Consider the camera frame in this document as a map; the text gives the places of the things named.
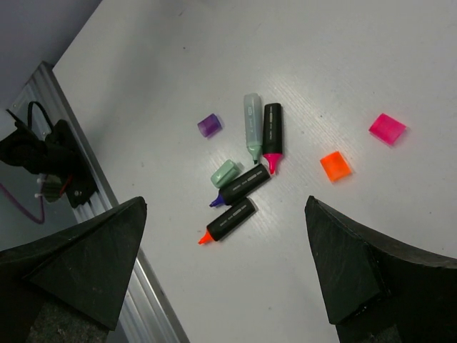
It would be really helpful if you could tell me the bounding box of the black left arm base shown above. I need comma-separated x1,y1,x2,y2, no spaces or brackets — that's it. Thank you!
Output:
1,101,98,209

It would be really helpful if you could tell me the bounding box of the orange pen cap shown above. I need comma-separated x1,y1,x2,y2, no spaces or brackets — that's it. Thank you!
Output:
320,151,352,182

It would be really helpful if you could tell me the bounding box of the pale green capped highlighter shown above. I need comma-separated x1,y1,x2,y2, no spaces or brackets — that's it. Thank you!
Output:
243,93,263,164

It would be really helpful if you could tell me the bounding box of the pale green pen cap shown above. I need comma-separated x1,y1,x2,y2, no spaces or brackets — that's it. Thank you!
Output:
211,159,241,189

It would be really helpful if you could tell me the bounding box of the pink pen cap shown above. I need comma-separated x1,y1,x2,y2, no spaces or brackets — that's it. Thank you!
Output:
368,113,407,146

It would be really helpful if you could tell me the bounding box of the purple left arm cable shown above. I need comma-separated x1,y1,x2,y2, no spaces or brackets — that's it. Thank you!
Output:
0,182,46,225

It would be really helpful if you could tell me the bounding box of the black orange tip highlighter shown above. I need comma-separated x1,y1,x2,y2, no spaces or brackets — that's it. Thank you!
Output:
199,198,256,245

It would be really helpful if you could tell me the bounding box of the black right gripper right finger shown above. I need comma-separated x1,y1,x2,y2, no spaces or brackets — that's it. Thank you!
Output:
304,196,456,342

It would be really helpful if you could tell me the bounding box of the black pink tip highlighter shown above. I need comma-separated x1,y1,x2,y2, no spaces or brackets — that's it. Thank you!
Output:
262,103,283,174

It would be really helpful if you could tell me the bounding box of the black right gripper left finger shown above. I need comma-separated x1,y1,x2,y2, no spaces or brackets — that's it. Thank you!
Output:
1,197,147,342

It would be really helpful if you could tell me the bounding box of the black purple tip highlighter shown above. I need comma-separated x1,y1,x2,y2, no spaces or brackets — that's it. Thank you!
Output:
209,164,271,207

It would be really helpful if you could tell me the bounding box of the aluminium front rail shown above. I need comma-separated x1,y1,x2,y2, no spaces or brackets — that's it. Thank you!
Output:
12,61,189,342

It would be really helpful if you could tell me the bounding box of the purple pen cap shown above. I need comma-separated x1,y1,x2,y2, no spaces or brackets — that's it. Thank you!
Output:
197,114,223,138

